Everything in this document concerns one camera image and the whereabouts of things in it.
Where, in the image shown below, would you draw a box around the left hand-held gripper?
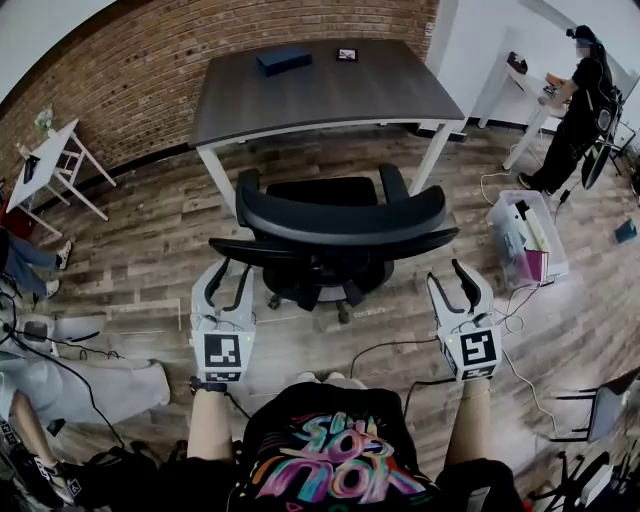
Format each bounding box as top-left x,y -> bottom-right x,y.
189,257 -> 258,385

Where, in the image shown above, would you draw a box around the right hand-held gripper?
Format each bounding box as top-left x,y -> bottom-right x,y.
425,258 -> 504,383

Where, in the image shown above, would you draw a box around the black office chair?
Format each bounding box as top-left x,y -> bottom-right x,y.
208,163 -> 461,325

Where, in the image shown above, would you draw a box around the person's left forearm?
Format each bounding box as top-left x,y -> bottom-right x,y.
185,387 -> 237,462

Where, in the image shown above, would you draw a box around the person's right forearm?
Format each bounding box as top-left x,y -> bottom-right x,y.
443,379 -> 495,470

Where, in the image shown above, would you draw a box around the pink book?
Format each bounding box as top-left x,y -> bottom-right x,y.
523,249 -> 550,284

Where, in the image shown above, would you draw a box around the black wristband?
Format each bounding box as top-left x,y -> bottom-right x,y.
189,377 -> 229,397

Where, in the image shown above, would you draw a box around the clear plastic storage bin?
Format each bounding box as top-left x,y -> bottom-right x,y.
486,189 -> 571,292

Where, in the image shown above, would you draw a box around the person's legs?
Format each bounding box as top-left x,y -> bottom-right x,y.
298,370 -> 369,392

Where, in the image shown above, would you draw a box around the teal notebook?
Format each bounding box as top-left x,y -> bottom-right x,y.
613,218 -> 639,245

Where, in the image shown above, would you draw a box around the black metal-framed chair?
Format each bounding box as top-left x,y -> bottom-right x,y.
548,367 -> 640,445

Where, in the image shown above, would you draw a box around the person's black printed t-shirt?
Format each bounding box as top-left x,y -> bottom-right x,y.
159,382 -> 527,512

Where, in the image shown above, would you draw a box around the white side table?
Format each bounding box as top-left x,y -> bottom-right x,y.
5,118 -> 118,237

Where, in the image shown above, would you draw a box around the dark wooden desk white legs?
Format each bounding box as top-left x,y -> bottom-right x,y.
188,38 -> 467,217

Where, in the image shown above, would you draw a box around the dark blue box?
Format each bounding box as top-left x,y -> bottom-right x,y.
255,48 -> 314,78

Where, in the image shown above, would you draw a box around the small potted plant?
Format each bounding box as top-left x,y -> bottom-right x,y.
33,104 -> 57,139

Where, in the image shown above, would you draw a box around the black cable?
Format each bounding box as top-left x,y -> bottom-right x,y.
349,337 -> 441,380

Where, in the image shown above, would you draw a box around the white cable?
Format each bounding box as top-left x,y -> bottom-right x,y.
480,168 -> 512,207

